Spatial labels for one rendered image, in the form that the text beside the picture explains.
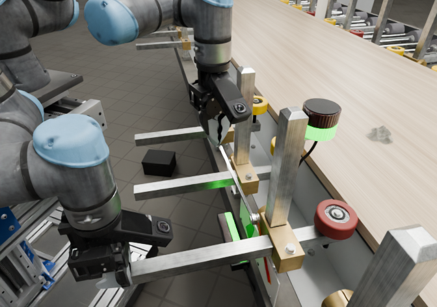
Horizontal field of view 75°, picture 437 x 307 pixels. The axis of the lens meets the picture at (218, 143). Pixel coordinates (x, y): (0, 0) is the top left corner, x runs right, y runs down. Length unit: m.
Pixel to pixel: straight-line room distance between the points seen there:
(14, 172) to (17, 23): 0.52
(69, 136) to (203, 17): 0.32
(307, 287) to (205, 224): 0.98
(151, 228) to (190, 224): 1.23
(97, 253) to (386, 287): 0.39
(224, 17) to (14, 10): 0.50
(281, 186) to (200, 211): 1.28
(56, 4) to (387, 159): 0.92
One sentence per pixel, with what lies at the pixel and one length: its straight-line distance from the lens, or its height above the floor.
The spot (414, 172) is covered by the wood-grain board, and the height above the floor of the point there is 0.90.
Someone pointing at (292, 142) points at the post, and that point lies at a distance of 0.48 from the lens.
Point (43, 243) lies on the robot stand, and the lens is 1.61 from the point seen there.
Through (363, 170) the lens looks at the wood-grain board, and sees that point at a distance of 0.78.
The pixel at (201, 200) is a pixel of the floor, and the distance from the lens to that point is 1.86.
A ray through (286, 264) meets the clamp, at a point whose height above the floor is 0.85.
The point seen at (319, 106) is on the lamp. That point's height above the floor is 1.14.
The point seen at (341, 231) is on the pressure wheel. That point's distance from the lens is 0.62.
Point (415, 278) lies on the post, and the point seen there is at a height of 1.11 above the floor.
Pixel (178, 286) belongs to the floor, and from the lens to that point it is 1.54.
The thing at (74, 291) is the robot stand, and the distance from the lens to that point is 1.41.
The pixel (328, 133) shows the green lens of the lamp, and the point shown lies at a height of 1.10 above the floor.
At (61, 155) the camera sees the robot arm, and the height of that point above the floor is 1.16.
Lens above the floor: 1.36
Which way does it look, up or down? 36 degrees down
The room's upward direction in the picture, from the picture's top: straight up
